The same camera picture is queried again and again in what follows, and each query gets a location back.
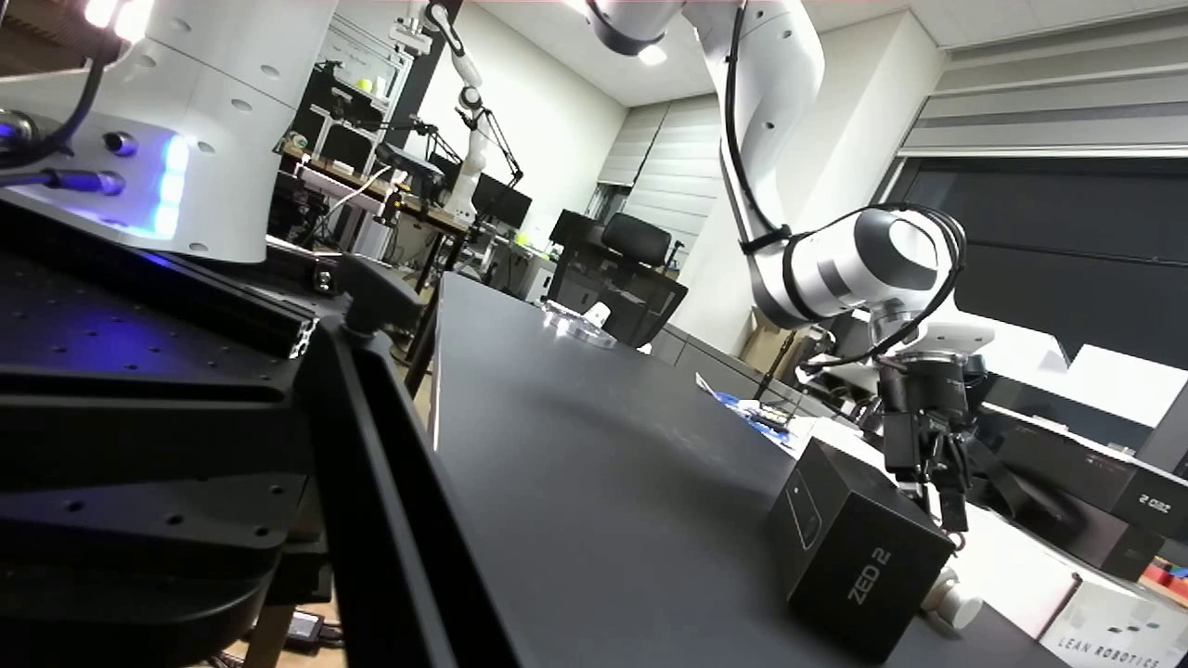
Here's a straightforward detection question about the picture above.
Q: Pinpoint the brown cardboard box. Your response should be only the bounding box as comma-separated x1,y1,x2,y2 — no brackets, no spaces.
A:
737,309,797,376

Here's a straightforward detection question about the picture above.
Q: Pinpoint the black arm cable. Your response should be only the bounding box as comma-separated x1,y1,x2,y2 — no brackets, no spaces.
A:
720,0,971,362

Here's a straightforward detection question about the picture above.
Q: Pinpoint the white plastic bottle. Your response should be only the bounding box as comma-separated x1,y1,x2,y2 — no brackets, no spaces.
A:
918,562,990,642

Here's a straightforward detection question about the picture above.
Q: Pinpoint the white printed cardboard box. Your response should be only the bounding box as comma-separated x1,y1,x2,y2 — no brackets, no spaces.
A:
1034,570,1188,668

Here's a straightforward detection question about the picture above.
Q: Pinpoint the blue flat item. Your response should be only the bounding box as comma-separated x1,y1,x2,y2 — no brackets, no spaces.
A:
691,367,797,452

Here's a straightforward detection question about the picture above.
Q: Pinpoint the black perforated mounting platform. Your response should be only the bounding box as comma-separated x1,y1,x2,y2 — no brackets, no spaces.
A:
0,195,523,668

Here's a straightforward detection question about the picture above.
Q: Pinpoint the black ZED camera box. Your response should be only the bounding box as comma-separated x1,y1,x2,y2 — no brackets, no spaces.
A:
766,433,960,664

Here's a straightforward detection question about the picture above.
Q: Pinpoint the black base cable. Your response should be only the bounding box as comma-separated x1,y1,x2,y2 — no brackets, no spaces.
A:
0,52,112,169

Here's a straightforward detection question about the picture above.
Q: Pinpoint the cluttered workbench shelf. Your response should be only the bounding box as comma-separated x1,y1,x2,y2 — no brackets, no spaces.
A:
271,59,439,297

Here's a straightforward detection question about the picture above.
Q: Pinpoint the black equipment case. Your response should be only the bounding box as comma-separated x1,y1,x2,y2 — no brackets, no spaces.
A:
960,402,1188,585

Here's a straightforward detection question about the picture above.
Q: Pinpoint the red item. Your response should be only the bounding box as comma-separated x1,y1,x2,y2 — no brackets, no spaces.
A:
1138,554,1188,609

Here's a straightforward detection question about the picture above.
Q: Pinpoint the black computer monitor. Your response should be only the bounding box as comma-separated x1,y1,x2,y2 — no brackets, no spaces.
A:
469,169,538,233

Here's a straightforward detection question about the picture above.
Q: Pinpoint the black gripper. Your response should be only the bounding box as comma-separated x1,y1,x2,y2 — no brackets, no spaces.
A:
870,348,996,538

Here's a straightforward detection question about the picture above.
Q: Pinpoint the clear plastic item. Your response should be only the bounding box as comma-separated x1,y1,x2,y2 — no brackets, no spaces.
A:
538,306,616,340

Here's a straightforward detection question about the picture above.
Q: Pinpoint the black office chair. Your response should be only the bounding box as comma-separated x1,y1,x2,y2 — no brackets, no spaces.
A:
599,210,691,351
547,204,610,313

